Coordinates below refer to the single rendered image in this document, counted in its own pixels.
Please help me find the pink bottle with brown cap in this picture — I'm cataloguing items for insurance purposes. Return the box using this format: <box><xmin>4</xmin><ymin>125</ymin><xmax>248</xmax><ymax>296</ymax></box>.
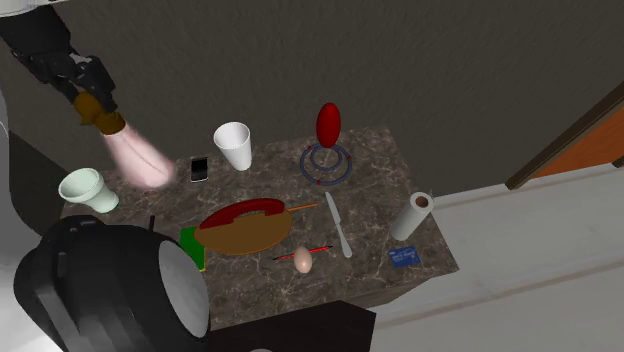
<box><xmin>72</xmin><ymin>91</ymin><xmax>178</xmax><ymax>190</ymax></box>

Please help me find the white paper towel roll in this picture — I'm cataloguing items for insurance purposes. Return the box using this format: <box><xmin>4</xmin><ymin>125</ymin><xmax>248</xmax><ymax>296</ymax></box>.
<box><xmin>389</xmin><ymin>190</ymin><xmax>436</xmax><ymax>242</ymax></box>

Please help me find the red curved handle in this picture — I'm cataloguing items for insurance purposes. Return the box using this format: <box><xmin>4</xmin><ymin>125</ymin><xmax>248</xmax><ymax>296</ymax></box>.
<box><xmin>198</xmin><ymin>197</ymin><xmax>287</xmax><ymax>231</ymax></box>

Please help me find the white cup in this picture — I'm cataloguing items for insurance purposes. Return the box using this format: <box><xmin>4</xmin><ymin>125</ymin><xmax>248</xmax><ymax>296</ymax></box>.
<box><xmin>213</xmin><ymin>121</ymin><xmax>254</xmax><ymax>172</ymax></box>

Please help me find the black phone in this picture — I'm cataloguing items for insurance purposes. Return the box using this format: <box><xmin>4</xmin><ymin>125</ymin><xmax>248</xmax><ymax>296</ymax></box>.
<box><xmin>189</xmin><ymin>155</ymin><xmax>210</xmax><ymax>184</ymax></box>

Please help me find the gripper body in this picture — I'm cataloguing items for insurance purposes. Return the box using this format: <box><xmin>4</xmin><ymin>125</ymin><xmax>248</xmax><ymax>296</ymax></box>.
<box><xmin>0</xmin><ymin>5</ymin><xmax>80</xmax><ymax>70</ymax></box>

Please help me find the red egg on blue rings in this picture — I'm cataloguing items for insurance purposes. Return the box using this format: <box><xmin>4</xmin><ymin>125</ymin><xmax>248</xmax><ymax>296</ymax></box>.
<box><xmin>299</xmin><ymin>102</ymin><xmax>354</xmax><ymax>187</ymax></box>

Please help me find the silver knife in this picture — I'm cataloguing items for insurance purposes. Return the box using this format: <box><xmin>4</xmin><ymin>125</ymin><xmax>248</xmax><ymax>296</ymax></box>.
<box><xmin>324</xmin><ymin>190</ymin><xmax>354</xmax><ymax>259</ymax></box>

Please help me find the pale green cup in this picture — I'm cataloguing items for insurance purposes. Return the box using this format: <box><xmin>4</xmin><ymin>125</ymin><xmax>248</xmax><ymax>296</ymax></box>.
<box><xmin>57</xmin><ymin>167</ymin><xmax>121</xmax><ymax>215</ymax></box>

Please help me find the marble top table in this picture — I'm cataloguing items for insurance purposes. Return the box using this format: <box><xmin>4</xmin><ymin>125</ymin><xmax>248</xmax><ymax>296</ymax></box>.
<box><xmin>8</xmin><ymin>125</ymin><xmax>460</xmax><ymax>334</ymax></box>

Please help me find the brown oval cutting board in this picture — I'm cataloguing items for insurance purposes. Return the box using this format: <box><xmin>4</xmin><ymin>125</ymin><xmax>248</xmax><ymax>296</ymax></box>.
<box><xmin>193</xmin><ymin>208</ymin><xmax>294</xmax><ymax>257</ymax></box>

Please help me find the orange door with dark frame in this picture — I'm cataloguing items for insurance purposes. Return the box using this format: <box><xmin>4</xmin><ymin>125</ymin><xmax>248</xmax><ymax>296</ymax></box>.
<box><xmin>503</xmin><ymin>80</ymin><xmax>624</xmax><ymax>192</ymax></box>

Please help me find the green book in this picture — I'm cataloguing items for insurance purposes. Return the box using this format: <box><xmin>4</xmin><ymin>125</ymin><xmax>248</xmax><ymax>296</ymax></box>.
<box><xmin>178</xmin><ymin>225</ymin><xmax>208</xmax><ymax>272</ymax></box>

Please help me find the beige egg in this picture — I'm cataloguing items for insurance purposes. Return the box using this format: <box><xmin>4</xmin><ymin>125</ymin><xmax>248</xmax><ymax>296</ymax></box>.
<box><xmin>292</xmin><ymin>245</ymin><xmax>314</xmax><ymax>275</ymax></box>

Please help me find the blue card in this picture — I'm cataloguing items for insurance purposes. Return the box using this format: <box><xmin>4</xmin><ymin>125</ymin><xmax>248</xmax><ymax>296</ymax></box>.
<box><xmin>387</xmin><ymin>245</ymin><xmax>422</xmax><ymax>269</ymax></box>

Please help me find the red pencil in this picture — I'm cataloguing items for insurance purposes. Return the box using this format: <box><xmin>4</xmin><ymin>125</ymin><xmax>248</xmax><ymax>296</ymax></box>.
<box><xmin>271</xmin><ymin>244</ymin><xmax>336</xmax><ymax>262</ymax></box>

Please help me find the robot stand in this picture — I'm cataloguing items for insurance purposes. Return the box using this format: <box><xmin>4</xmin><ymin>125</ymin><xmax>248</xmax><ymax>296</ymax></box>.
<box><xmin>208</xmin><ymin>299</ymin><xmax>378</xmax><ymax>352</ymax></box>

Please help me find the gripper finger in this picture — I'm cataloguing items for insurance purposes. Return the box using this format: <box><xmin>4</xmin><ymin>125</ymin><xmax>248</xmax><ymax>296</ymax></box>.
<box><xmin>30</xmin><ymin>57</ymin><xmax>85</xmax><ymax>105</ymax></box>
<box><xmin>70</xmin><ymin>54</ymin><xmax>119</xmax><ymax>115</ymax></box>

